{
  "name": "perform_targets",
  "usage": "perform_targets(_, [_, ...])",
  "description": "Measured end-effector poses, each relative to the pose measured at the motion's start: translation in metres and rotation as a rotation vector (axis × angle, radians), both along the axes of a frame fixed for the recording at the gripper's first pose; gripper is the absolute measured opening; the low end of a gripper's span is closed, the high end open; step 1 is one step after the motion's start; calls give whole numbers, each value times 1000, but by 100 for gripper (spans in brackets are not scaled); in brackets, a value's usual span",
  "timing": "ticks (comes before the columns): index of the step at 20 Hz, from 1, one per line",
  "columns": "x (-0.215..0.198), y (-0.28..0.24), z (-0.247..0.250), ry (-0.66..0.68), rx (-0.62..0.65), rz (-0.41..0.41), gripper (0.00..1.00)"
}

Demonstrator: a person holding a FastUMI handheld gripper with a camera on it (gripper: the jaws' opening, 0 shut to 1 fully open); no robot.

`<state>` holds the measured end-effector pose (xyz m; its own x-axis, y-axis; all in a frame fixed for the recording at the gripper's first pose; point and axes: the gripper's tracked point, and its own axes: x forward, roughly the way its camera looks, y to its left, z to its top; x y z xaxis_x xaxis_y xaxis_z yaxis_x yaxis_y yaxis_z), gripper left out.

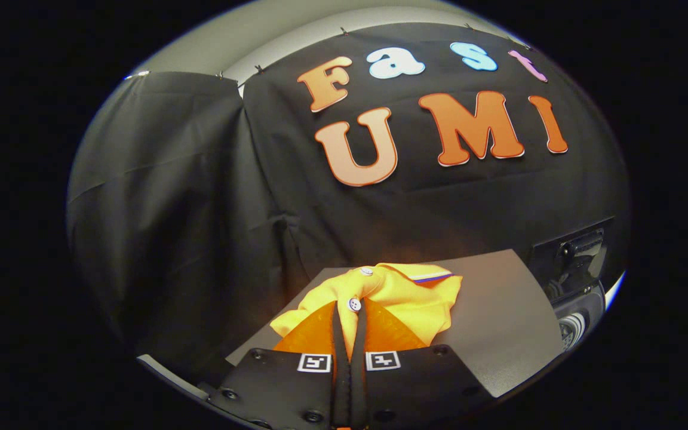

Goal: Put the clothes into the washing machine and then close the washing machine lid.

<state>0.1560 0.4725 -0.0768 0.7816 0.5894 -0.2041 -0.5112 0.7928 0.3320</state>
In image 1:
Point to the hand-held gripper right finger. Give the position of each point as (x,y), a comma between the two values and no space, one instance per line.
(361,340)

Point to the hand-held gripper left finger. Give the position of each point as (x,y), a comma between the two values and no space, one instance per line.
(339,340)

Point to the yellow polo shirt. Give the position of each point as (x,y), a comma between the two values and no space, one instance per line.
(409,292)

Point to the dark washing machine lid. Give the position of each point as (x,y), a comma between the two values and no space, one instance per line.
(580,251)

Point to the dark grey board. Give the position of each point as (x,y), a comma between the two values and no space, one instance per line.
(499,322)

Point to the black backdrop cloth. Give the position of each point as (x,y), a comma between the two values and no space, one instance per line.
(200,197)

